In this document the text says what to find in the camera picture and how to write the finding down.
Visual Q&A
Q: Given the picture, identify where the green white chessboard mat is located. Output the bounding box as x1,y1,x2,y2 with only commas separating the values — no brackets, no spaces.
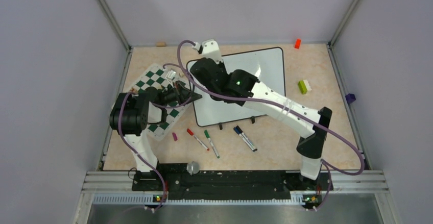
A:
124,63,190,141

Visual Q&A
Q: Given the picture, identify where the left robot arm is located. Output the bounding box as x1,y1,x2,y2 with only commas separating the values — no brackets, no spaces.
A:
109,81,202,190

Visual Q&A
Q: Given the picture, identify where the orange toy block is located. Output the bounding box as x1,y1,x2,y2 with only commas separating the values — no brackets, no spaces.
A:
294,39,302,49

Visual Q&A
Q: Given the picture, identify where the green white toy block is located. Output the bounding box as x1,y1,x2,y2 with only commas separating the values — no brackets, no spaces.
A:
298,80,311,94

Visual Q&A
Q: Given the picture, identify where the blue whiteboard marker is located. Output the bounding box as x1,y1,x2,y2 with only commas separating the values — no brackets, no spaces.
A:
233,127,256,152

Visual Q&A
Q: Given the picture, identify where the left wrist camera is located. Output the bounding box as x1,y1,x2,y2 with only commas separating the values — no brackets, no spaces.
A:
165,70,177,82

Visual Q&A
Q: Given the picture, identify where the whiteboard metal stand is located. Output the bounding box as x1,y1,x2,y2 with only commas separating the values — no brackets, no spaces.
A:
217,116,256,130

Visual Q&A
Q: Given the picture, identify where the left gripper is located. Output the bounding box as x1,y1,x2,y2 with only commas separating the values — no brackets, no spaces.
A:
158,80,202,106

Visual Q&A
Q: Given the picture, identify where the grey round knob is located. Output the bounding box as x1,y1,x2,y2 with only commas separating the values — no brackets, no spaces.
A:
186,161,200,175

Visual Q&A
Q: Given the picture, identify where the red whiteboard marker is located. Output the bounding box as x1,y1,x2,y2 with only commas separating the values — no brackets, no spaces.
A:
186,129,209,151

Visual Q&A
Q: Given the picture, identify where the whiteboard with black frame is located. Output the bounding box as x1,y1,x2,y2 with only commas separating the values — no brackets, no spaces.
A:
193,47,285,127

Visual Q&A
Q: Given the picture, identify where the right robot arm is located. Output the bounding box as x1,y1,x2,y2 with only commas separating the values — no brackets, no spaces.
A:
189,58,332,189

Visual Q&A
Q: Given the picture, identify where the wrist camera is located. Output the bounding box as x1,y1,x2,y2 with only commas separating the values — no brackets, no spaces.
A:
193,39,224,64
165,70,177,82

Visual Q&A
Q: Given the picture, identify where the wooden cork piece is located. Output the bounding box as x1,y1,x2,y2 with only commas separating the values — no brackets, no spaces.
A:
156,42,166,47

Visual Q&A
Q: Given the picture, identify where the purple object at edge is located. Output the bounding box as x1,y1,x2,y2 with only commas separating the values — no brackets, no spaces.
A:
345,93,356,104

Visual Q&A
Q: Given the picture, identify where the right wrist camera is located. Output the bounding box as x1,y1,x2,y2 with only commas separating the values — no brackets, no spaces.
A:
193,39,224,64

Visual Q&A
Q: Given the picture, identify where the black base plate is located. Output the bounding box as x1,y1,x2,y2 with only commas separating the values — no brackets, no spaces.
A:
132,163,329,201

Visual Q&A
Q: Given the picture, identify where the black whiteboard marker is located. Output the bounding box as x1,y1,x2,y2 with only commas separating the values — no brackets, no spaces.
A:
235,126,258,152

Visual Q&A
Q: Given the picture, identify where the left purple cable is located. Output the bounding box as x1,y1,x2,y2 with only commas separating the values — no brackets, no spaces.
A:
116,63,197,213

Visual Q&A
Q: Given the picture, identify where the green whiteboard marker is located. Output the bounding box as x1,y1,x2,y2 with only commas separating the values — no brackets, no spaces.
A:
204,130,220,159

